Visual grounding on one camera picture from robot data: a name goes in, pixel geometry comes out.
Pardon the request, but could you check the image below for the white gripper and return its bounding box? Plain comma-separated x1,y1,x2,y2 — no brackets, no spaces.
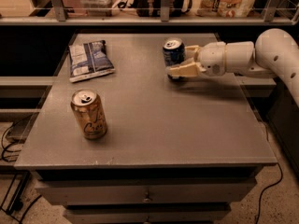
166,42,226,78

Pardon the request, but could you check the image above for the blue pepsi can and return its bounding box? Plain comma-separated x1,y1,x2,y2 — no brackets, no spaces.
163,37,185,80

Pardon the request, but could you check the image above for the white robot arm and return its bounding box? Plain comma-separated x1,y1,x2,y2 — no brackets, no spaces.
165,28,299,105

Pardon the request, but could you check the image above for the gold lacroix can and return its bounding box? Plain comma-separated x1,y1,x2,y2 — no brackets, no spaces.
70,89,107,139

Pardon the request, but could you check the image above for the colourful snack bag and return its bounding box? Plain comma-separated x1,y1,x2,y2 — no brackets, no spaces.
196,0,255,18

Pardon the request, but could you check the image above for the blue white chip bag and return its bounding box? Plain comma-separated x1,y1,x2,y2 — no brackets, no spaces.
69,40,115,83

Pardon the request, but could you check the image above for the grey upper drawer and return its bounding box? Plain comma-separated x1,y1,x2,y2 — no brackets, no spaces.
36,178,256,206

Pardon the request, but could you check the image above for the grey drawer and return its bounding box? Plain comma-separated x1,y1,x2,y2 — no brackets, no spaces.
36,178,256,206
64,204,231,224

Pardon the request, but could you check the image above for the grey lower drawer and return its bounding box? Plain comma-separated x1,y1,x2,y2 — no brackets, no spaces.
64,204,231,224

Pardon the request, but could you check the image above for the grey metal shelf rail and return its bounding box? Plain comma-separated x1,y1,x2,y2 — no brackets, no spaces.
0,0,299,26

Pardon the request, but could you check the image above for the black floor cable right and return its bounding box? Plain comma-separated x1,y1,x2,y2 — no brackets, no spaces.
254,162,284,224

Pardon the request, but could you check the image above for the black cables left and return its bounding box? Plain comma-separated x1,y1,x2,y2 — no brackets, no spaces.
0,114,34,163

